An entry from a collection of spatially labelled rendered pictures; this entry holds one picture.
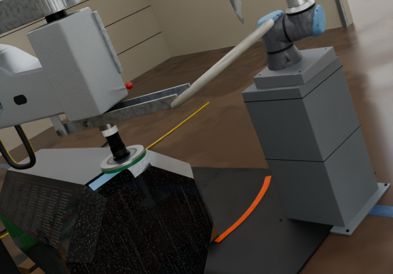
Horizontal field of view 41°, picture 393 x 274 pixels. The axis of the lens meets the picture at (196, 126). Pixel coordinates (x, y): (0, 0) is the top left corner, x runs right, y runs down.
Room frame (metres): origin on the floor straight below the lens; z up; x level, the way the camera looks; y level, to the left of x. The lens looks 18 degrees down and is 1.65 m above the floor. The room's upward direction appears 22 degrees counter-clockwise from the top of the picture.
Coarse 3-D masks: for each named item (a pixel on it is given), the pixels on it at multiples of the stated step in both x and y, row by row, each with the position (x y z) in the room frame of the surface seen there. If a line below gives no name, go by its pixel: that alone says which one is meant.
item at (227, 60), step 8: (264, 24) 1.77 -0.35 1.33; (272, 24) 1.81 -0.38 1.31; (256, 32) 1.73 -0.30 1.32; (264, 32) 1.75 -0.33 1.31; (248, 40) 1.70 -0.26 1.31; (256, 40) 1.71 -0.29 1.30; (240, 48) 1.68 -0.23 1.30; (248, 48) 1.69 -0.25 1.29; (224, 56) 2.13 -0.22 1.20; (232, 56) 1.67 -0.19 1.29; (216, 64) 1.68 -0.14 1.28; (224, 64) 1.67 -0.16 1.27; (208, 72) 1.68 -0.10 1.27; (216, 72) 1.67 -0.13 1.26; (200, 80) 1.69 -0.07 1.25; (208, 80) 1.68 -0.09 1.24; (192, 88) 1.71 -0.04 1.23; (200, 88) 1.70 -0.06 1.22; (184, 96) 1.73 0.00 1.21; (192, 96) 1.73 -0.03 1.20; (176, 104) 1.79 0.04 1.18
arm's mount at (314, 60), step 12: (324, 48) 2.69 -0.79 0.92; (300, 60) 2.66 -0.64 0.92; (312, 60) 2.58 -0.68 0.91; (324, 60) 2.59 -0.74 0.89; (264, 72) 2.72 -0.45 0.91; (276, 72) 2.64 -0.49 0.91; (288, 72) 2.57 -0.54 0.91; (300, 72) 2.50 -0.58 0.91; (312, 72) 2.52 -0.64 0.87; (264, 84) 2.67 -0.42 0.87; (276, 84) 2.61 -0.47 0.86; (288, 84) 2.54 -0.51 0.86
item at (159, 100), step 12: (144, 96) 2.19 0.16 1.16; (156, 96) 2.16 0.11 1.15; (168, 96) 2.00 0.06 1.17; (120, 108) 2.15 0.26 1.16; (132, 108) 2.10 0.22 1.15; (144, 108) 2.07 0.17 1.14; (156, 108) 2.04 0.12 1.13; (168, 108) 2.01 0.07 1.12; (84, 120) 2.26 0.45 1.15; (96, 120) 2.22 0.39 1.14; (108, 120) 2.19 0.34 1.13; (120, 120) 2.15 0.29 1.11; (60, 132) 2.31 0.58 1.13; (72, 132) 2.32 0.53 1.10
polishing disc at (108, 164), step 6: (132, 150) 2.30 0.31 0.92; (138, 150) 2.26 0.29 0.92; (108, 156) 2.35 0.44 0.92; (132, 156) 2.22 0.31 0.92; (138, 156) 2.21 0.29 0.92; (102, 162) 2.31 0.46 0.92; (108, 162) 2.27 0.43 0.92; (114, 162) 2.24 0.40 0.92; (120, 162) 2.20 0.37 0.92; (126, 162) 2.18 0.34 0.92; (102, 168) 2.23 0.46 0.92; (108, 168) 2.20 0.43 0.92; (114, 168) 2.18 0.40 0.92
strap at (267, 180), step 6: (264, 180) 3.34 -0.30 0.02; (264, 186) 3.26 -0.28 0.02; (264, 192) 3.18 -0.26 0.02; (258, 198) 3.13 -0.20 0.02; (252, 204) 3.08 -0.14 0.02; (252, 210) 3.01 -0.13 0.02; (246, 216) 2.97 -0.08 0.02; (240, 222) 2.92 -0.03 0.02; (234, 228) 2.89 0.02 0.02; (222, 234) 2.87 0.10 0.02; (228, 234) 2.85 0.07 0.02; (216, 240) 2.84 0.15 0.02
